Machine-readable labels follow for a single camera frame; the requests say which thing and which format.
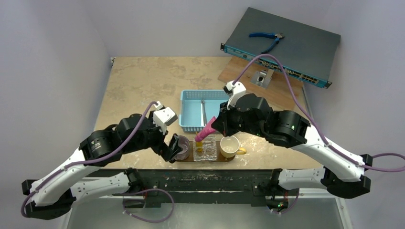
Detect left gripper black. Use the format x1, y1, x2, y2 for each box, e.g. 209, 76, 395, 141
123, 111, 183, 160

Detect purple translucent cup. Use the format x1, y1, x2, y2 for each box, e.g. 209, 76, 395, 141
174, 135, 190, 161

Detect yellow toothbrush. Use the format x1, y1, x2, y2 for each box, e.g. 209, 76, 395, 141
195, 142, 203, 152

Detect yellow mug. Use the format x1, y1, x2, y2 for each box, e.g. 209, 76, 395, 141
220, 136, 247, 158

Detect light blue plastic basket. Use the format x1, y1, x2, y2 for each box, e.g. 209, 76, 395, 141
179, 89, 228, 133

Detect clear plastic box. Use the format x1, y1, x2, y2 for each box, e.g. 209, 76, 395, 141
192, 136, 218, 162

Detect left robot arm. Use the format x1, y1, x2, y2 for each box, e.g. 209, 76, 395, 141
21, 108, 181, 220

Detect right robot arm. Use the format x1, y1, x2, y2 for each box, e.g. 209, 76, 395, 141
212, 94, 372, 199

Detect light wooden board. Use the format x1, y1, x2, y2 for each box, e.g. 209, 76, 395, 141
218, 57, 304, 115

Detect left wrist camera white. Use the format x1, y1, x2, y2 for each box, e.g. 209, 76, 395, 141
152, 101, 178, 135

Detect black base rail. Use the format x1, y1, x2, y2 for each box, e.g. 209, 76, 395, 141
124, 169, 299, 208

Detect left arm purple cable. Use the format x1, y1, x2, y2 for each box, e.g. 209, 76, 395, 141
20, 101, 175, 223

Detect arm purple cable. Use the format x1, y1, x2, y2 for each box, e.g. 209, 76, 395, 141
20, 101, 175, 223
232, 53, 405, 216

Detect metal bracket stand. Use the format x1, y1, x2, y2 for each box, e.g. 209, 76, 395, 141
250, 70, 274, 88

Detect blue handled pliers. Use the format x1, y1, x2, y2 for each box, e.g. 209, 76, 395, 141
248, 32, 286, 56

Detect grey network switch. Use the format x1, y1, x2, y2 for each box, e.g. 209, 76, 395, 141
220, 7, 341, 88

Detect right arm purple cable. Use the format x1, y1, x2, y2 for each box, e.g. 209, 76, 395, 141
232, 53, 405, 216

